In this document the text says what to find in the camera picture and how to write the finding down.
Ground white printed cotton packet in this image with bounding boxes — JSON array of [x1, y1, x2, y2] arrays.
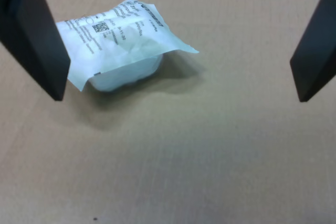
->
[[56, 0, 200, 93]]

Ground brown cardboard sheet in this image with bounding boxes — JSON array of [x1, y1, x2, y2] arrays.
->
[[0, 0, 336, 224]]

